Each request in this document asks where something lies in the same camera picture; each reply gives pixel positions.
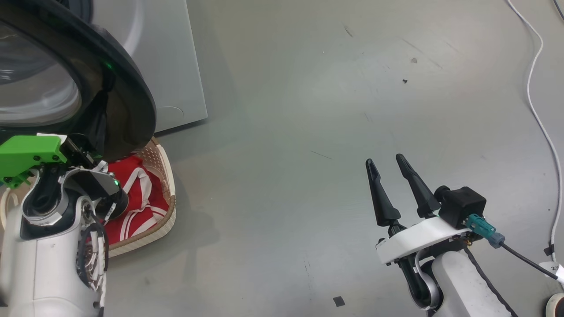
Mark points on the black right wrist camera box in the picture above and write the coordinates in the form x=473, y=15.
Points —
x=462, y=204

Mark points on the black round washer door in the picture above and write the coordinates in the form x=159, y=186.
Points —
x=132, y=110

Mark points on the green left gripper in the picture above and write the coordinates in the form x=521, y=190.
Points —
x=26, y=152

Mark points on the black tape scrap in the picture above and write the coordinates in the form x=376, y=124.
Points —
x=339, y=301

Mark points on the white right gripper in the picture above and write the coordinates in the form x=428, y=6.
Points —
x=418, y=237

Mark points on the cream perforated laundry basket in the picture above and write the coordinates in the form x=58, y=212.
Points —
x=169, y=185

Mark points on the white front-load washing machine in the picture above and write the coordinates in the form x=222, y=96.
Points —
x=167, y=66

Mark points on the red and white garment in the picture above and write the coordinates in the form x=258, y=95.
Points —
x=145, y=207

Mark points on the tape roll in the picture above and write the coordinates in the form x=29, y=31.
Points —
x=556, y=306

